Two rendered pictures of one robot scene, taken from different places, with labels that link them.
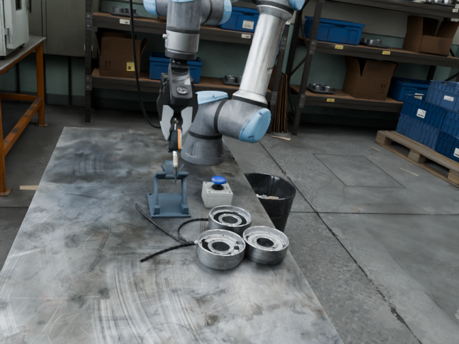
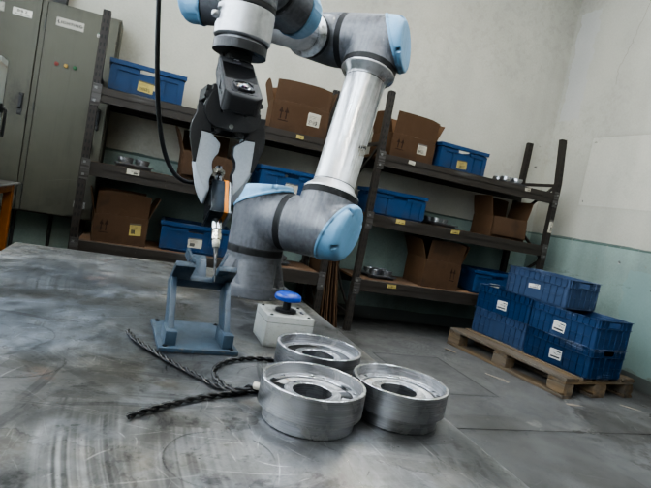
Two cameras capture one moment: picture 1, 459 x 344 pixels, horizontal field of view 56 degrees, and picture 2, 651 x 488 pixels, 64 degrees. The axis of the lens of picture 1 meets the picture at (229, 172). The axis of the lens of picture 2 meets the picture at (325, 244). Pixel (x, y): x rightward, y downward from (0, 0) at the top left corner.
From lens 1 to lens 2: 0.44 m
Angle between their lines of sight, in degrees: 19
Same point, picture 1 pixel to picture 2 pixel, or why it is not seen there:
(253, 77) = (338, 157)
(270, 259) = (419, 419)
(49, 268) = not seen: outside the picture
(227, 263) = (333, 421)
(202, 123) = (252, 229)
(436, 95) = (518, 283)
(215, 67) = not seen: hidden behind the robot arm
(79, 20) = (72, 169)
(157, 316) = not seen: outside the picture
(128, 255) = (97, 407)
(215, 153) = (270, 280)
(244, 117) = (325, 215)
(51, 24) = (32, 172)
